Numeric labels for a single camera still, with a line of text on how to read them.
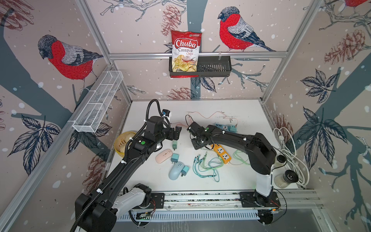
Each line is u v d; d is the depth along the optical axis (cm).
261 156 49
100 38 84
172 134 67
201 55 90
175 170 82
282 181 74
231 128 97
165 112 66
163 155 88
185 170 81
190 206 73
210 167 83
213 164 86
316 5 72
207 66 107
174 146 92
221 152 88
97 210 37
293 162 88
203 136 65
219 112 114
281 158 77
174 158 88
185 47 83
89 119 71
